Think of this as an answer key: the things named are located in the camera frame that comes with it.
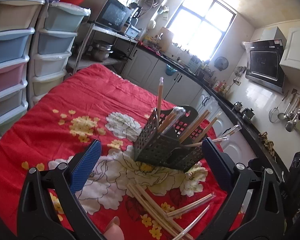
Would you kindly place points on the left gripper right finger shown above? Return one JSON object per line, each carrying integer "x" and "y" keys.
{"x": 236, "y": 179}

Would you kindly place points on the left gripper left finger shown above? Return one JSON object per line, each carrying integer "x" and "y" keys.
{"x": 37, "y": 217}

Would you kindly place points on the dark green utensil basket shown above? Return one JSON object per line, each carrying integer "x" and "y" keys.
{"x": 165, "y": 150}

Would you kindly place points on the bamboo chopstick pair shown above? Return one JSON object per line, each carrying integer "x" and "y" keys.
{"x": 171, "y": 119}

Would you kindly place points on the white lower kitchen cabinets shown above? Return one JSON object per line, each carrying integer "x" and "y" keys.
{"x": 144, "y": 68}

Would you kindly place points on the operator thumb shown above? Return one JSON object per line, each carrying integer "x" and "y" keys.
{"x": 113, "y": 230}

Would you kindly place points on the hanging ladles and strainers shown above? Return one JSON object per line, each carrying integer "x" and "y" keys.
{"x": 291, "y": 114}

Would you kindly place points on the black stovetop kettle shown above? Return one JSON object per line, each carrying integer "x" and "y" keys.
{"x": 237, "y": 106}

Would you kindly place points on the bundle of bamboo chopsticks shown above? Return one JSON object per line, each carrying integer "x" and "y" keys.
{"x": 165, "y": 219}

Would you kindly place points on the red floral tablecloth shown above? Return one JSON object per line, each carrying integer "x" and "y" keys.
{"x": 97, "y": 104}

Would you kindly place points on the black range hood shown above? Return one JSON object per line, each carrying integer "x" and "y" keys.
{"x": 263, "y": 63}

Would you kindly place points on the teal hanging bin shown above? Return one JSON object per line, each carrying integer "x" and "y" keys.
{"x": 170, "y": 70}

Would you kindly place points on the steel cooking pot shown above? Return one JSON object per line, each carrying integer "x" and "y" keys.
{"x": 100, "y": 50}

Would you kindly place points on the plastic drawer tower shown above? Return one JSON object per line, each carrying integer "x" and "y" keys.
{"x": 55, "y": 32}
{"x": 17, "y": 26}

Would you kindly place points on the black microwave oven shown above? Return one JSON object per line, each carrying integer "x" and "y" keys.
{"x": 113, "y": 15}

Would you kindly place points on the black electric kettle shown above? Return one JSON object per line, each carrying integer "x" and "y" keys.
{"x": 136, "y": 9}

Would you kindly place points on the white upper wall cabinet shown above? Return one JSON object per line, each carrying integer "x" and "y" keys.
{"x": 290, "y": 62}

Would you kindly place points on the small black wall fan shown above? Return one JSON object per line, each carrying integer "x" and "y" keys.
{"x": 221, "y": 63}

